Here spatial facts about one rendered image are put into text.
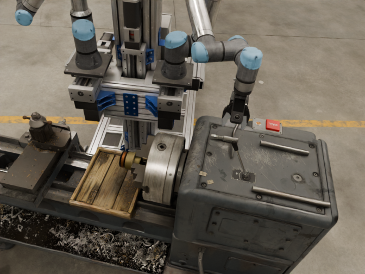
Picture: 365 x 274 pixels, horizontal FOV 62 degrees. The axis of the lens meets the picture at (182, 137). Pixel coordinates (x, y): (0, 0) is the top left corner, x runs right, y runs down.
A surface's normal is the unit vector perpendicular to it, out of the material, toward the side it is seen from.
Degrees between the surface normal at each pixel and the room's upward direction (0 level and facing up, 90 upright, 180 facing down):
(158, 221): 0
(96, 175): 0
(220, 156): 0
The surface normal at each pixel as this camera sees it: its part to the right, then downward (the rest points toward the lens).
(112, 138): 0.07, -0.68
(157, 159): -0.02, -0.31
